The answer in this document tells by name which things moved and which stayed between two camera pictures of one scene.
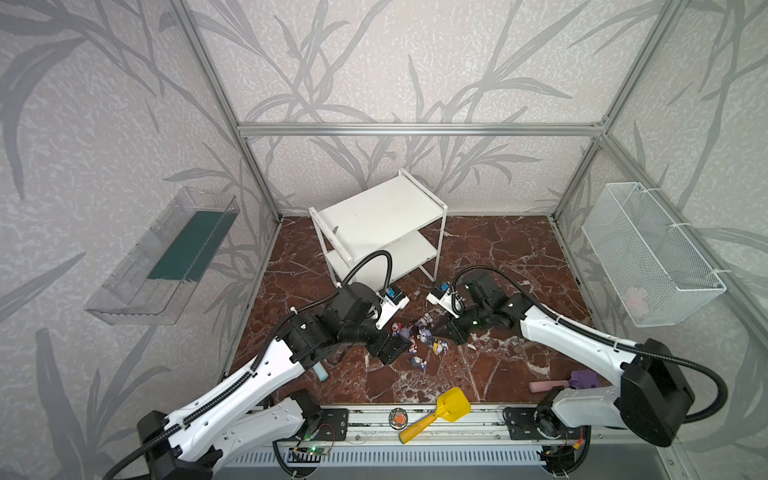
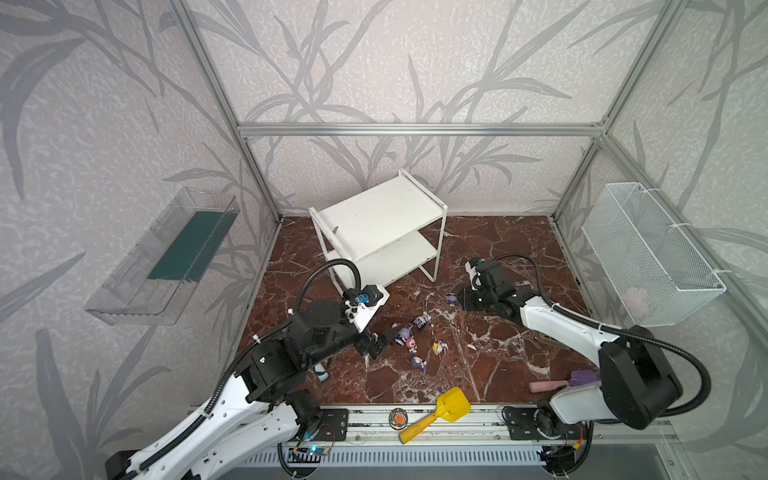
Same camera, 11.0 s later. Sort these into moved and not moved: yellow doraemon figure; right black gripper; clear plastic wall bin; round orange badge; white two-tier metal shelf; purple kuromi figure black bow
Moved: right black gripper; purple kuromi figure black bow
Not moved: round orange badge; white two-tier metal shelf; yellow doraemon figure; clear plastic wall bin
